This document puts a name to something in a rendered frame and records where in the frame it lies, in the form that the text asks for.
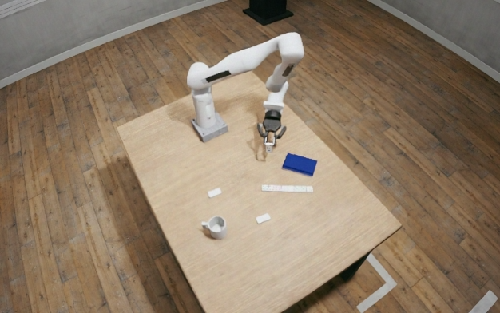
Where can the grey mug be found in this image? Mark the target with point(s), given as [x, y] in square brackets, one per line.
[216, 223]

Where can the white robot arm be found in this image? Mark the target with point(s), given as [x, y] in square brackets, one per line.
[201, 77]

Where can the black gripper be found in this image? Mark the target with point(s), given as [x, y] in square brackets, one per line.
[271, 123]

